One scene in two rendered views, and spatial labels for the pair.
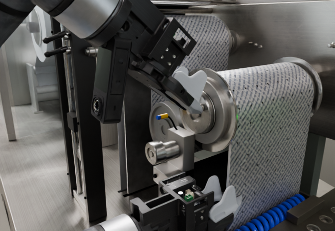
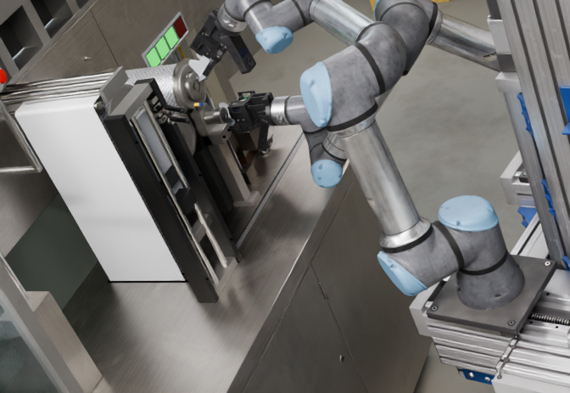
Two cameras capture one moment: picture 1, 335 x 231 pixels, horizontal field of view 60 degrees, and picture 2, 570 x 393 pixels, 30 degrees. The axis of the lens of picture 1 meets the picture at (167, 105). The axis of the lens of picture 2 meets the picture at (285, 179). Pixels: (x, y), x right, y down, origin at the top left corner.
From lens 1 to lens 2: 2.80 m
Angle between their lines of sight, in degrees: 97
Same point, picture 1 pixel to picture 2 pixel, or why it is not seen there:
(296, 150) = not seen: hidden behind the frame
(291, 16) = (53, 61)
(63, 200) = (229, 296)
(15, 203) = (260, 315)
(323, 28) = (73, 53)
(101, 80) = (243, 49)
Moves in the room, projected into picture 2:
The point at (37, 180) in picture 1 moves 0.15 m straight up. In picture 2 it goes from (216, 343) to (191, 294)
